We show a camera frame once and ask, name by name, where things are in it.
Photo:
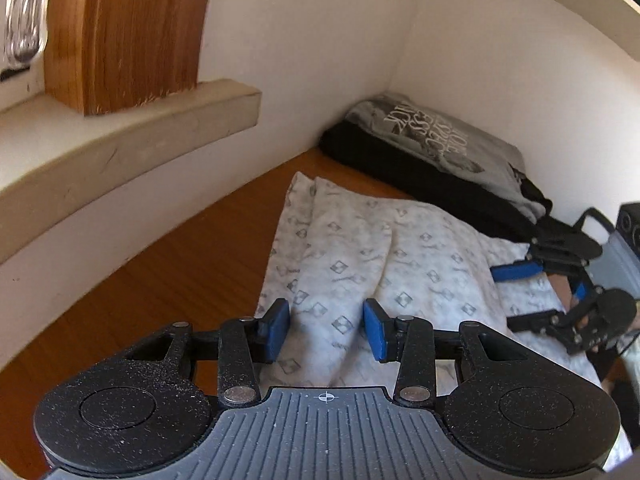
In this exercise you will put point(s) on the grey printed folded cloth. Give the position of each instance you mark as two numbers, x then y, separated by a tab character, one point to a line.
440	145

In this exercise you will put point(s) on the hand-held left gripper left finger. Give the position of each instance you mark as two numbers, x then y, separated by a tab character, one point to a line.
276	327

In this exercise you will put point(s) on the brown wooden window trim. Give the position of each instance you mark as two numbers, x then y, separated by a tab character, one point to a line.
130	30

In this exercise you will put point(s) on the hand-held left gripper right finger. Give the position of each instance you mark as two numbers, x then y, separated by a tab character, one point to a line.
376	330

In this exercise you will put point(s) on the black bag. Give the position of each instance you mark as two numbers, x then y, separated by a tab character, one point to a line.
595	220

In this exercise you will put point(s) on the beige window sill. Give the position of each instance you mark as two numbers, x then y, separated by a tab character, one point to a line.
125	130

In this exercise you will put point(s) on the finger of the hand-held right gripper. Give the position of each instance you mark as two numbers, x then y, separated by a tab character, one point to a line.
515	272
537	321

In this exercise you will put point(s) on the white checker-print garment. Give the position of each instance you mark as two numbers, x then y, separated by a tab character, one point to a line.
375	270

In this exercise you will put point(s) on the black cloth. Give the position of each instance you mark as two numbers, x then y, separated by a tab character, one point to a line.
425	175

